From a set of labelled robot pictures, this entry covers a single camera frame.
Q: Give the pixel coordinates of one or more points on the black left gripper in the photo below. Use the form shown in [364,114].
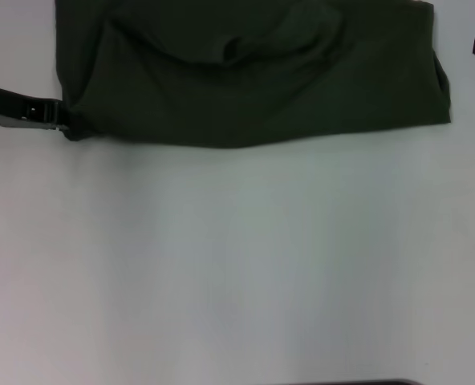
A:
[1,104]

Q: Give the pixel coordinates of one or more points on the dark green printed t-shirt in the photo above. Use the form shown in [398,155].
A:
[241,80]

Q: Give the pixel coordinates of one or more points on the dark rounded panel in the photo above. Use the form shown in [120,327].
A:
[382,382]

